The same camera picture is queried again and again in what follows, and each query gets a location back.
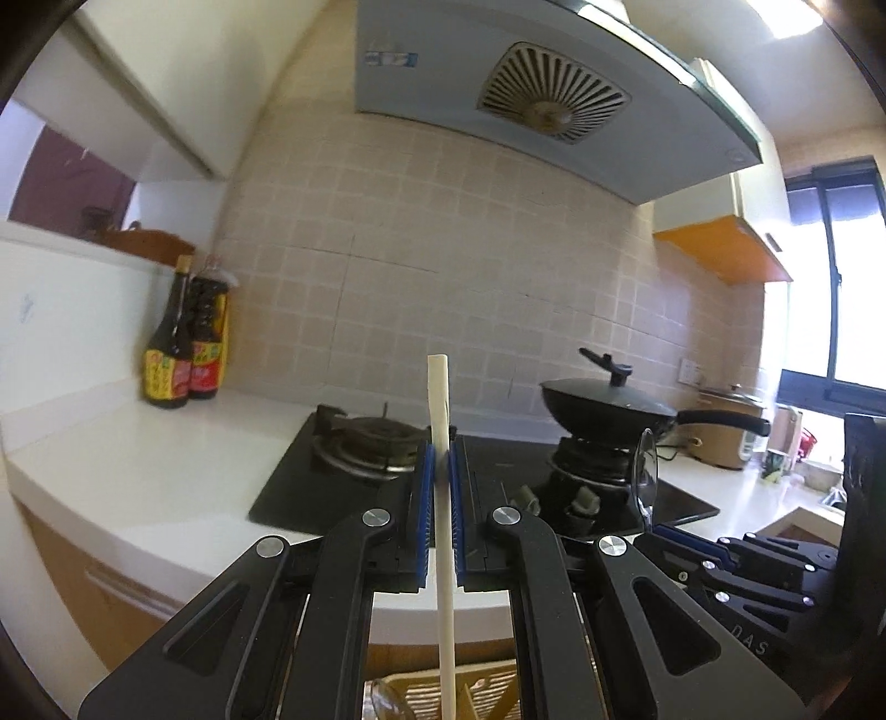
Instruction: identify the grey range hood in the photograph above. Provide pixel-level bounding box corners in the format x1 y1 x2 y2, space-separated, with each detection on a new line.
355 0 764 207

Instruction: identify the black gas stove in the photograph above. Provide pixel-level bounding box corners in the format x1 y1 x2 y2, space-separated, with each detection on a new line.
248 403 721 551

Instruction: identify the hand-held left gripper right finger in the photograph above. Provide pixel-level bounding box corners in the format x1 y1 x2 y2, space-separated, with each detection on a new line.
449 433 807 720

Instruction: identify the red-label dark sauce bottle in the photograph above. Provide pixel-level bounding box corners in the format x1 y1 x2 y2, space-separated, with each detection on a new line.
187 255 231 401

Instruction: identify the white chopstick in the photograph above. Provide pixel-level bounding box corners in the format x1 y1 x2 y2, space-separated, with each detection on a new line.
427 354 461 720

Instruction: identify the dark-framed window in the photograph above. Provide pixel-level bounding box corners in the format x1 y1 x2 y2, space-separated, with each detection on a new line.
781 158 886 418

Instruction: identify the white wall cabinet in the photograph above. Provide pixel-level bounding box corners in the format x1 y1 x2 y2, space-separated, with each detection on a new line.
65 0 233 182

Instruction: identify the steel spoon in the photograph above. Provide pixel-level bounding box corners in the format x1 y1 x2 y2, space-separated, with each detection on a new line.
369 677 411 720
631 428 660 537

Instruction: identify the yellow-label dark sauce bottle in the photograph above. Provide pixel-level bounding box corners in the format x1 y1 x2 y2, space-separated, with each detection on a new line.
144 255 195 409

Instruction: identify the black wok lid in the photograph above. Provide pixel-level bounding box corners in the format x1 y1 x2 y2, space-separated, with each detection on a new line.
541 347 678 420

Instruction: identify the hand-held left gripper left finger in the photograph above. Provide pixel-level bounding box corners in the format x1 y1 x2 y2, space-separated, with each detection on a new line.
76 443 439 720

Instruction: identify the metal bowl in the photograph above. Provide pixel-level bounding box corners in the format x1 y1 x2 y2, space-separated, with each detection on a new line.
796 459 844 491

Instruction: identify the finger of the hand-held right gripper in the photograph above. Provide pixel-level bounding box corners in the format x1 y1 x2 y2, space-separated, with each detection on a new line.
684 558 819 635
654 524 843 577

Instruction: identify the beige rice cooker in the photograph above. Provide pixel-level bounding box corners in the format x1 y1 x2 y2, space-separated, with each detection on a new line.
691 384 771 472

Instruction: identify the beige plastic utensil basket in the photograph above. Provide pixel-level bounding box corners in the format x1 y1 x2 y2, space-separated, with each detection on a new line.
367 657 522 720

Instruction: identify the orange-bottomed wall cabinet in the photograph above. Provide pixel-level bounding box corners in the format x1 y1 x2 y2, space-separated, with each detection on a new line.
652 59 795 286

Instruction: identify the black wok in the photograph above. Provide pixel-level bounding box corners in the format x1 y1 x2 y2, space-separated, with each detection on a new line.
538 379 772 440

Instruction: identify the wooden tray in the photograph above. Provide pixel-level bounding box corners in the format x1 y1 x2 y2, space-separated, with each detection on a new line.
100 222 196 265

